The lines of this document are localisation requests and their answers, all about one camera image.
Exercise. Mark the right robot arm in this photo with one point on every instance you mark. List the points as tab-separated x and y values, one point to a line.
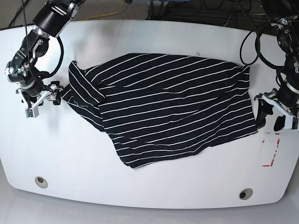
49	22

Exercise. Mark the table cable grommet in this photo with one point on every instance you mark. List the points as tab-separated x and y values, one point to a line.
246	194
41	182

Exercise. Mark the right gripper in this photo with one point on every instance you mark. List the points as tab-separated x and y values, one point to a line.
33	96

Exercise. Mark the right table cable grommet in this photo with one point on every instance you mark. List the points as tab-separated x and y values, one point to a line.
246	194

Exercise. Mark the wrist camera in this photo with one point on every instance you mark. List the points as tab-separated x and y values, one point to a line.
32	112
291	122

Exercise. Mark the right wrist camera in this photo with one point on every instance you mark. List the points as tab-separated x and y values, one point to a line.
32	112

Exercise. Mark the left table cable grommet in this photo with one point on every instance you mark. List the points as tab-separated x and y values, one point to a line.
41	182

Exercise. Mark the black white striped t-shirt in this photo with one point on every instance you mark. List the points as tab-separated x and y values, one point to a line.
160	107

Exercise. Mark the red tape rectangle marking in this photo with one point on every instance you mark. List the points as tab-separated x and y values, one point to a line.
269	147

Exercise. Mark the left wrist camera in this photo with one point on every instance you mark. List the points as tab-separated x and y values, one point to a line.
291	122

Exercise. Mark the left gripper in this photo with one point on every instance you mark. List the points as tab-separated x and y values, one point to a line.
266	103

